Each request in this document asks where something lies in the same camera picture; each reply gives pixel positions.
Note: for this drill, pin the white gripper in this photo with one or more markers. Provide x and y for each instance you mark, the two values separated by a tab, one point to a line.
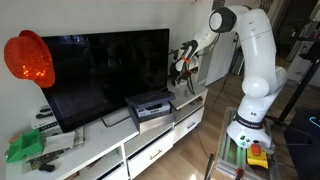
181	68

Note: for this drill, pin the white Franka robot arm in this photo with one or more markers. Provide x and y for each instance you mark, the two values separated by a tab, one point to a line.
260	60

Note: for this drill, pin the white jar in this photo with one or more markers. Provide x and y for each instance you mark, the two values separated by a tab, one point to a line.
182	92

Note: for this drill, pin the green potted plant black pot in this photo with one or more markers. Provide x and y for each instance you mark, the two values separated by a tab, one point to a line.
173	71

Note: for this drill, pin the grey device in box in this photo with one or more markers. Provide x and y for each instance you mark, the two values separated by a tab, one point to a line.
153	109

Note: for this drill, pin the small white cabinet drawer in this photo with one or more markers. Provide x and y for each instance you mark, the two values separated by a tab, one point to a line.
190	125

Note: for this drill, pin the open blue grey cardboard box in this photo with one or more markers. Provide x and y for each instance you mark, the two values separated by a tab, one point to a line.
153	121

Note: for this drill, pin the grey trash can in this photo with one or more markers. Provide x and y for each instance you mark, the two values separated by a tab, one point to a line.
238	65

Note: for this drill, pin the black flat screen television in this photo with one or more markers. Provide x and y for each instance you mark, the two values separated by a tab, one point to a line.
106	76

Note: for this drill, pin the large white cabinet drawer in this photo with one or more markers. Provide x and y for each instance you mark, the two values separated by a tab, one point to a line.
150	155

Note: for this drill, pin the white TV cabinet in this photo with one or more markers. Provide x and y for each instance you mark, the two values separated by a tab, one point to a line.
96	140

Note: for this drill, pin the yellow emergency stop box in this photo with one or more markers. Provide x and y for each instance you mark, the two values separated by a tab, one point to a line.
257	156

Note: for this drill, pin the printed magazine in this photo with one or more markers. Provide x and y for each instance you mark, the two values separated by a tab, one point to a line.
78	135

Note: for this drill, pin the black tripod stand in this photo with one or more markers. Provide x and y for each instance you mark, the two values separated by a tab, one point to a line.
298	90

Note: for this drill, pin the white paper envelope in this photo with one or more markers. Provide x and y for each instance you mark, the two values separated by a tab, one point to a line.
60	141

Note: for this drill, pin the black case with blue light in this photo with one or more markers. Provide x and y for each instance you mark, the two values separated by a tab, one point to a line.
305	143

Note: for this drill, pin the white router box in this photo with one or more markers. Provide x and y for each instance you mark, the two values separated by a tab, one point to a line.
45	126

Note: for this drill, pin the small black object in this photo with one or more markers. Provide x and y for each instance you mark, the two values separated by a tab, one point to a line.
46	167

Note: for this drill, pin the green plastic box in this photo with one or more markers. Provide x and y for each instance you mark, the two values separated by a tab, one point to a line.
25	146

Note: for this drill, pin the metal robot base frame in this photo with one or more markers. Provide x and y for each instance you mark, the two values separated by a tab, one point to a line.
230	153

